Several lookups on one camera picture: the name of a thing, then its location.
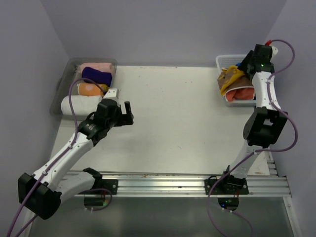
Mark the aluminium mounting rail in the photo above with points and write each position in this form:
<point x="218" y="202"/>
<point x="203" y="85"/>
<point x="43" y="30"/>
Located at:
<point x="189" y="185"/>

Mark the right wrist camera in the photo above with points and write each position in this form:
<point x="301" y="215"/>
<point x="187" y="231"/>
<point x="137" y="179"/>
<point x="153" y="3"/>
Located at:
<point x="274" y="49"/>

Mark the white rolled towel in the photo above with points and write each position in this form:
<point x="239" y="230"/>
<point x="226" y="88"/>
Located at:
<point x="82" y="105"/>

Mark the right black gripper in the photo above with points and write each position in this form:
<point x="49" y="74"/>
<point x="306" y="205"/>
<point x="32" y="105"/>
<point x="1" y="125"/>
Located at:
<point x="246" y="62"/>

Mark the orange rolled towel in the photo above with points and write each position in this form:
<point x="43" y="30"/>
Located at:
<point x="89" y="89"/>

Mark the brown orange towel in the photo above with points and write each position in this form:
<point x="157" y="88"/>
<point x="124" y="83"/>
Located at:
<point x="241" y="89"/>

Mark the yellow bear towel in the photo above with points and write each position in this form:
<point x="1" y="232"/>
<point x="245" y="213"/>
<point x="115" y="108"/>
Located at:
<point x="231" y="78"/>

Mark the grey plastic tray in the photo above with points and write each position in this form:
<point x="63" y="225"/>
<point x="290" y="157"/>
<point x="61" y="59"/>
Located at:
<point x="71" y="73"/>

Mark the white plastic basket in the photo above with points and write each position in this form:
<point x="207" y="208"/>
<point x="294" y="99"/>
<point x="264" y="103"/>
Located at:
<point x="225" y="61"/>

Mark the purple rolled towel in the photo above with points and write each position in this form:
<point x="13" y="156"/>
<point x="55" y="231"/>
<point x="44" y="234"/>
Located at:
<point x="90" y="74"/>

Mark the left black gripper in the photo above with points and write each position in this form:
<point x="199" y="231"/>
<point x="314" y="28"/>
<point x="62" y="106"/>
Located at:
<point x="125" y="119"/>

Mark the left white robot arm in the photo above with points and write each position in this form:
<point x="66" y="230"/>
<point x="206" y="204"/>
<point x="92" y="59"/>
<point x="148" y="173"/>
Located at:
<point x="43" y="191"/>

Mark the pink rolled towel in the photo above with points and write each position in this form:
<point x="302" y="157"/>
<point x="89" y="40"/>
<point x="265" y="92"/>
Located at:
<point x="103" y="67"/>

